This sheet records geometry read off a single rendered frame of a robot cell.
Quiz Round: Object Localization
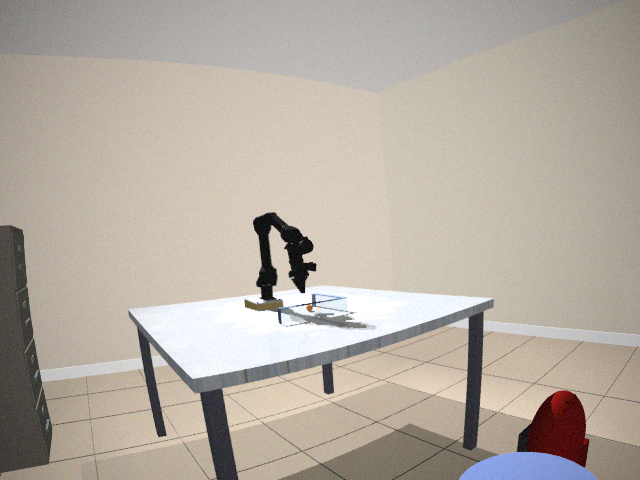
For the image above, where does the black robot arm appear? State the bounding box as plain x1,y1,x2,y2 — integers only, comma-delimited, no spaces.
253,212,316,301

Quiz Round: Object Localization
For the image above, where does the clear l-shaped low wall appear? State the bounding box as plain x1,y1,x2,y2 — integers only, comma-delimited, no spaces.
281,294,348,324

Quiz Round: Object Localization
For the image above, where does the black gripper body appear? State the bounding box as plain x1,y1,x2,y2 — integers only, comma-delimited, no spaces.
288,256,309,278

